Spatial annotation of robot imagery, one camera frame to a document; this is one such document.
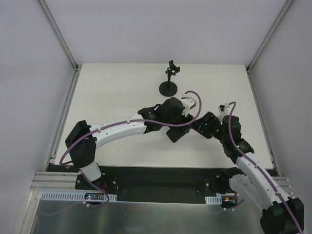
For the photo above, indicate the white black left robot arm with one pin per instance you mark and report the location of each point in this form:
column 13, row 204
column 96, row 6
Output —
column 84, row 139

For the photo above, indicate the purple smartphone black screen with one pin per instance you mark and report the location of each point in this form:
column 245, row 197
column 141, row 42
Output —
column 175, row 135

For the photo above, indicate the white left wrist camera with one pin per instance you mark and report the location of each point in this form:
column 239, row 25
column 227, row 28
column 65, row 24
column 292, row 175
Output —
column 188, row 103

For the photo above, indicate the white cable duct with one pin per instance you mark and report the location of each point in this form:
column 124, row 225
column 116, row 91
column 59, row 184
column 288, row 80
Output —
column 77, row 196
column 213, row 200

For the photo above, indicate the white right cable duct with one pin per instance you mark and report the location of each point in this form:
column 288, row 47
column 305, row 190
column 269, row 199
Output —
column 213, row 200

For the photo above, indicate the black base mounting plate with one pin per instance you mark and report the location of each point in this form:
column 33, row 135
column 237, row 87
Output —
column 161, row 185

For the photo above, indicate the aluminium extrusion rail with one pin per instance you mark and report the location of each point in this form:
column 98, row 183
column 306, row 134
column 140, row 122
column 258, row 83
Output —
column 286, row 184

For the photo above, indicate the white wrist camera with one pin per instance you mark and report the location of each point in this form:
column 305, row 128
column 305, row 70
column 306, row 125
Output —
column 223, row 111
column 188, row 103

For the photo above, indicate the black phone stand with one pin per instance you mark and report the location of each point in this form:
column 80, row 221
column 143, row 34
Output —
column 169, row 88

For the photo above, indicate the aluminium frame post right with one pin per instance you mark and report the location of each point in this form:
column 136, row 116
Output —
column 270, row 33

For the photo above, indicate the aluminium frame post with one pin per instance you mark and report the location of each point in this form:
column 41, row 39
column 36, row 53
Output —
column 58, row 34
column 270, row 33

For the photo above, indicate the white left cable duct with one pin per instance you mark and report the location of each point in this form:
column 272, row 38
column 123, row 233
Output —
column 77, row 196

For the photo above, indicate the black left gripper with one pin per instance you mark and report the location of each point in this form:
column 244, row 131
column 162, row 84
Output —
column 177, row 131

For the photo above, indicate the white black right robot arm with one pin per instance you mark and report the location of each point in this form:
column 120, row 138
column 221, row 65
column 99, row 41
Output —
column 280, row 213

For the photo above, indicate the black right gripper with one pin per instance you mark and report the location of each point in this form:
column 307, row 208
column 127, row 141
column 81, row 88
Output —
column 206, row 124

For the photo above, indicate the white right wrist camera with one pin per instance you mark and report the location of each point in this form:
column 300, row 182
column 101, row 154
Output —
column 223, row 111

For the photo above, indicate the aluminium frame post left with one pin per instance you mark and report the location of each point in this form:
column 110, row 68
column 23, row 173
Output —
column 58, row 34

